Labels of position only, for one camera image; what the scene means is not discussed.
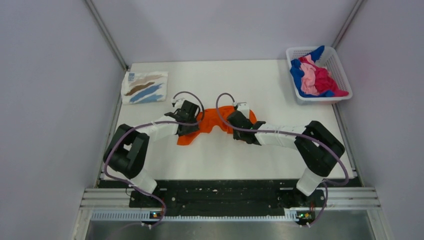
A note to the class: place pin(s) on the light pink t shirt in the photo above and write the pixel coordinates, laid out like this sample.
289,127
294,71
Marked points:
314,78

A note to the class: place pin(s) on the left corner aluminium post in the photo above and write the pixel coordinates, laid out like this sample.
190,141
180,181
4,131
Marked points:
106,34

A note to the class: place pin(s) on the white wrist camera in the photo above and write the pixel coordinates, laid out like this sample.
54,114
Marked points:
177,102
243,107

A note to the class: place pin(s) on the right corner aluminium post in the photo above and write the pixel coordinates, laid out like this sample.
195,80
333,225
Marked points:
346,25

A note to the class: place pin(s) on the aluminium frame rail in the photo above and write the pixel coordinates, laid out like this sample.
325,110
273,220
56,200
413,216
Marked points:
114,204

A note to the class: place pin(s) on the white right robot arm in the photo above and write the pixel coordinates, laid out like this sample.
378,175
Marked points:
318,147

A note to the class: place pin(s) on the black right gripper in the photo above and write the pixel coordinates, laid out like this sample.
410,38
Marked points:
235,135

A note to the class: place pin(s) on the magenta t shirt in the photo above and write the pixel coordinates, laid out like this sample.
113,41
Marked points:
331,87

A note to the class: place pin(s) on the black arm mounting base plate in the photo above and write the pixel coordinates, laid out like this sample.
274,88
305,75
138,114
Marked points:
225,198

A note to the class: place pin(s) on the corner aluminium post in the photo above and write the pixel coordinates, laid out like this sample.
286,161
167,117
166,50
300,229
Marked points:
346,25
106,34

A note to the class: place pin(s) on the blue t shirt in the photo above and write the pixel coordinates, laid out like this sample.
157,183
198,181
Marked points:
293,55

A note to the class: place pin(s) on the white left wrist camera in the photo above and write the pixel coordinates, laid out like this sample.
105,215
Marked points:
177,102

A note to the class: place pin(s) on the orange t shirt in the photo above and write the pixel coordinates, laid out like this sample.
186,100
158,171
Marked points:
210,121

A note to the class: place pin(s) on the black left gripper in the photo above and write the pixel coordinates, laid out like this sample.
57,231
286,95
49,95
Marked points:
193,128

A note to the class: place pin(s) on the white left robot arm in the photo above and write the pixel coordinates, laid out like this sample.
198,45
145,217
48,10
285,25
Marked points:
125,156

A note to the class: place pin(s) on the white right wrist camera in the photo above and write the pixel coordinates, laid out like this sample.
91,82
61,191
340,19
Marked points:
243,107

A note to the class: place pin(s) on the white plastic laundry basket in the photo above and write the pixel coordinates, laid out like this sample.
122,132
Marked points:
331,61

